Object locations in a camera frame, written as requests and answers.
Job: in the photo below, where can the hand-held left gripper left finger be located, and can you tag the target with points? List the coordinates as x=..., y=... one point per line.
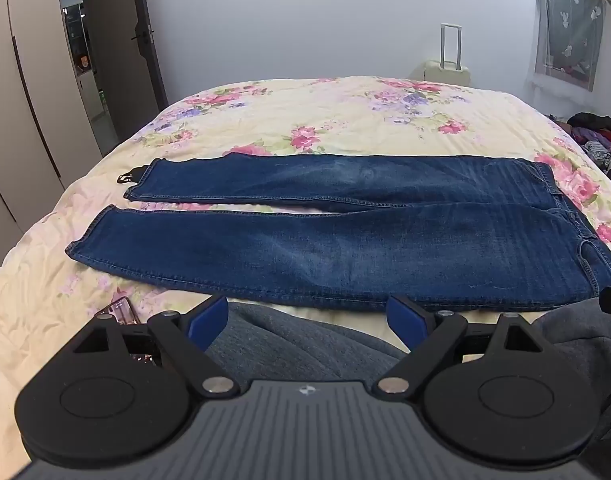
x=209, y=321

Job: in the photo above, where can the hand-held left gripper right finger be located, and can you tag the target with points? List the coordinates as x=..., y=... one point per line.
x=404, y=317

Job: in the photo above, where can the blue denim pants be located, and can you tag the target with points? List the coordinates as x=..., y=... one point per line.
x=335, y=250

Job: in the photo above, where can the smartphone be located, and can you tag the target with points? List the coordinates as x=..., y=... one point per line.
x=123, y=310

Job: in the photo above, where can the grey sweatshirt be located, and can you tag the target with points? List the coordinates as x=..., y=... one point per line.
x=295, y=340

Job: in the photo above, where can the pile of clothes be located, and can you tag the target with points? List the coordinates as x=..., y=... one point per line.
x=600, y=135

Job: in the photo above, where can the floral bed sheet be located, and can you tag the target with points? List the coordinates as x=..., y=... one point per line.
x=310, y=110

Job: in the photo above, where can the cream suitcase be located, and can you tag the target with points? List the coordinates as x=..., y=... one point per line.
x=448, y=75

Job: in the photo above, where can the grey printed curtain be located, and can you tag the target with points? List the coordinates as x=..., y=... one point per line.
x=565, y=25

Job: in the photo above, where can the beige wardrobe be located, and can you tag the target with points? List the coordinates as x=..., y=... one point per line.
x=30, y=85

